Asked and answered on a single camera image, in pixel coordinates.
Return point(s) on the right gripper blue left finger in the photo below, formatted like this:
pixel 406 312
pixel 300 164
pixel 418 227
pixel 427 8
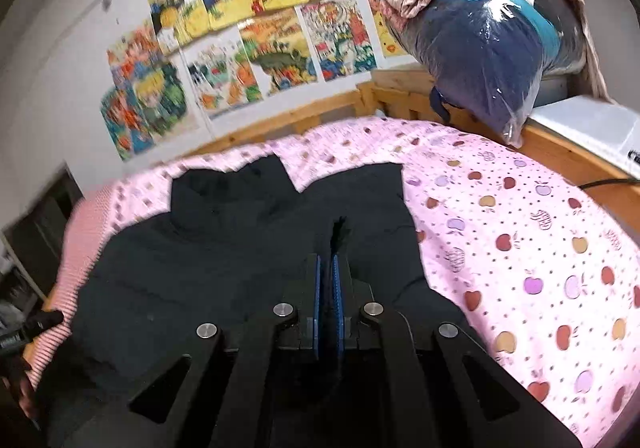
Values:
pixel 299 309

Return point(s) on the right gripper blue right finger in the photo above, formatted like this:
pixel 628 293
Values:
pixel 348 295

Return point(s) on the black padded jacket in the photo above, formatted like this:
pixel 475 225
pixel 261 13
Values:
pixel 227 247

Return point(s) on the clear bag of blue clothes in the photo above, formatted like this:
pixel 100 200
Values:
pixel 489 56

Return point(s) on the left hand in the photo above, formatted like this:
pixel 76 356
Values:
pixel 14 378

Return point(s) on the dark wooden cabinet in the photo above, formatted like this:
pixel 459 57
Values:
pixel 31 249

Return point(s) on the red checkered pillow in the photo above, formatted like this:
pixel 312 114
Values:
pixel 85 234

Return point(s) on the pink apple print bedsheet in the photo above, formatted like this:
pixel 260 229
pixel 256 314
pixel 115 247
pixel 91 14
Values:
pixel 549 279

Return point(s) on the vegetables and cup drawing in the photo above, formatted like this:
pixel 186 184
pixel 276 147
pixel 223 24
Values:
pixel 223 78

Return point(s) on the orange haired girl blue drawing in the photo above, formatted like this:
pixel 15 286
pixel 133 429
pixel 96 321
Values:
pixel 125 123

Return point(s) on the orange landscape green dinosaur drawing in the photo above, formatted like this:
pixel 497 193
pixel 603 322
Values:
pixel 277 46

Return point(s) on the blond boy green leaves drawing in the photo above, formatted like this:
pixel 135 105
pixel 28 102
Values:
pixel 162 100

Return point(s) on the yellow bear drawing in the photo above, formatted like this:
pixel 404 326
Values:
pixel 390 46

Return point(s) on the colourful collage drawing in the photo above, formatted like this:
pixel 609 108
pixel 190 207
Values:
pixel 340 38

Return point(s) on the red haired girl drawing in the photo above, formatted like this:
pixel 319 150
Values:
pixel 134 55

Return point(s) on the white storage box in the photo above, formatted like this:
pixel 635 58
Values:
pixel 609 131

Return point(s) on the pineapple and black square drawing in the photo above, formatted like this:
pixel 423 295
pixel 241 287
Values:
pixel 178 22

